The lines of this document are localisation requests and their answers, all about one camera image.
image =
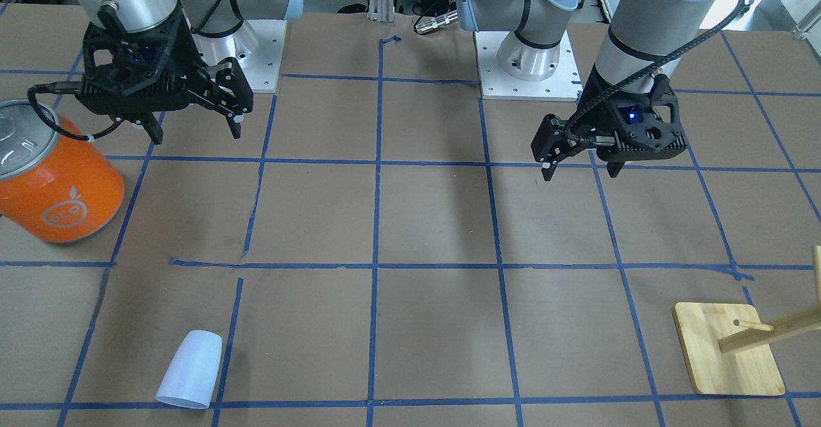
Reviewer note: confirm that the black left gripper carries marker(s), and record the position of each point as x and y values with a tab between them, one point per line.
598	97

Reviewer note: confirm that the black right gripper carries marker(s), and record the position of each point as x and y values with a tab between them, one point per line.
181	53

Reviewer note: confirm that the white paper cup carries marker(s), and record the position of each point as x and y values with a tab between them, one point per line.
190	379

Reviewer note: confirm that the silver robot arm, left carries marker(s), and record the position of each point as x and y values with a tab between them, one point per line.
645	39

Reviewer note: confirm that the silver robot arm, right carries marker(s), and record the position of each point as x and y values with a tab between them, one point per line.
201	16

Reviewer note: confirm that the large orange can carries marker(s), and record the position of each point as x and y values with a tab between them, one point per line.
59	190

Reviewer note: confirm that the wooden mug rack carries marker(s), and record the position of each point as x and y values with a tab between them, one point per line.
727	350

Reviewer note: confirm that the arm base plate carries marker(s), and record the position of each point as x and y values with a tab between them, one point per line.
258	46
529	68

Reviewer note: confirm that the silver cable connector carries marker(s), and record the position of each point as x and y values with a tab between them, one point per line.
436	23

